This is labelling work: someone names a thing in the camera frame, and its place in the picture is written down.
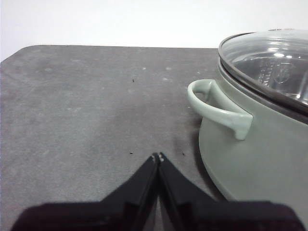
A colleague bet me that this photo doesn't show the pale green electric steamer pot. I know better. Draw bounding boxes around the pale green electric steamer pot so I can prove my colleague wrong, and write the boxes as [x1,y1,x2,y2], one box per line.
[187,57,308,204]

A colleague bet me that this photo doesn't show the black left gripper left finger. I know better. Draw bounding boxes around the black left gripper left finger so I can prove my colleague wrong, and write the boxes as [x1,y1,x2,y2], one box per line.
[11,153,159,231]

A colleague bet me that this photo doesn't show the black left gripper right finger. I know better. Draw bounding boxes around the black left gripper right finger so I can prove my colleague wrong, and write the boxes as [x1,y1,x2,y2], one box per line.
[158,152,300,231]

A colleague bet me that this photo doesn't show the glass lid with green knob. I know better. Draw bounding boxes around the glass lid with green knob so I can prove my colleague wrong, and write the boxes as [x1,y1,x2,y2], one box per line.
[218,28,308,108]

